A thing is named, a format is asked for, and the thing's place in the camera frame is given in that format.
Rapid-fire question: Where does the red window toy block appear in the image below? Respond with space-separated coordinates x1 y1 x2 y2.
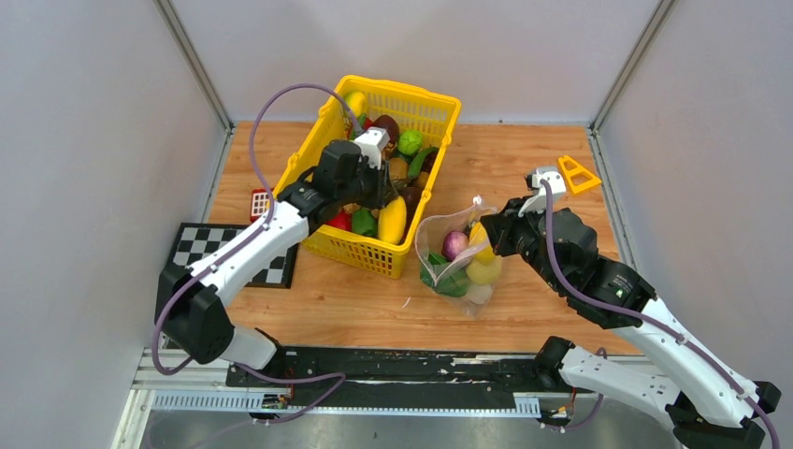
250 188 269 223

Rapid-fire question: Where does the green white bok choy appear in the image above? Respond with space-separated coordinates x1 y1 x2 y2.
419 252 494 305

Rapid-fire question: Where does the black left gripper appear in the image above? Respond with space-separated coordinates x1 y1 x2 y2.
338 155 400 211

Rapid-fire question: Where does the clear zip top bag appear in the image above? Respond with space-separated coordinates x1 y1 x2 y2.
414 196 502 317

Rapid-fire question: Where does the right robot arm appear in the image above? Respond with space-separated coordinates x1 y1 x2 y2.
482 198 781 448

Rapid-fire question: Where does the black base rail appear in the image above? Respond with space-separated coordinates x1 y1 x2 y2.
264 346 572 410

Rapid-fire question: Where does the yellow green lime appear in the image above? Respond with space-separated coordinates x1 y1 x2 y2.
344 91 368 119

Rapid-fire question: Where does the green bell pepper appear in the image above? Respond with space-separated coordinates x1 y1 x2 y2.
352 209 378 238

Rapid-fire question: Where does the light green round fruit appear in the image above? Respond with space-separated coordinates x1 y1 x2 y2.
397 129 424 156

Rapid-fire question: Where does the purple onion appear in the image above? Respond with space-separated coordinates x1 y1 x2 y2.
441 230 469 262

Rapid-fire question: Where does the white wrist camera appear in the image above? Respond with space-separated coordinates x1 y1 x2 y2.
519 166 567 216
353 126 390 169

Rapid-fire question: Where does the beige pear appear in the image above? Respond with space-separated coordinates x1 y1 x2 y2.
466 257 503 285

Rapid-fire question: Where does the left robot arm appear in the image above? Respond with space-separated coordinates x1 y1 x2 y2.
152 131 397 386

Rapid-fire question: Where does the dark red round fruit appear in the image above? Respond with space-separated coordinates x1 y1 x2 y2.
372 114 400 144

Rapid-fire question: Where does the dark green cucumber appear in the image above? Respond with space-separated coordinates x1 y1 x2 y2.
407 146 440 180

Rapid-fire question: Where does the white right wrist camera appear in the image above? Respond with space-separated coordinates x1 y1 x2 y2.
519 166 567 216

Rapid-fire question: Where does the black white checkerboard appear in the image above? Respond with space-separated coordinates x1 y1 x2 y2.
167 223 297 289

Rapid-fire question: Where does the yellow plastic basket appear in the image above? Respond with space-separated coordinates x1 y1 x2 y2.
274 75 462 279

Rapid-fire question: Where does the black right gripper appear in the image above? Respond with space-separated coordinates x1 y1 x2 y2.
480 196 564 292

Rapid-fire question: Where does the yellow lemon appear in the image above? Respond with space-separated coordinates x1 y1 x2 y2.
469 222 497 266

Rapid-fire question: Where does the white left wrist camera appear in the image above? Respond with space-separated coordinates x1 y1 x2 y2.
353 126 390 169

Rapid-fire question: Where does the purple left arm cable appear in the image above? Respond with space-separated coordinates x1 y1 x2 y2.
151 82 364 377

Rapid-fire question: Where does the brown kiwi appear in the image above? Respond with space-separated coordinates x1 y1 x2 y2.
388 157 410 181

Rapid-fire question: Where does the yellow triangle toy block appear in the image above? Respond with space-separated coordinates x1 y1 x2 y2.
557 155 602 196

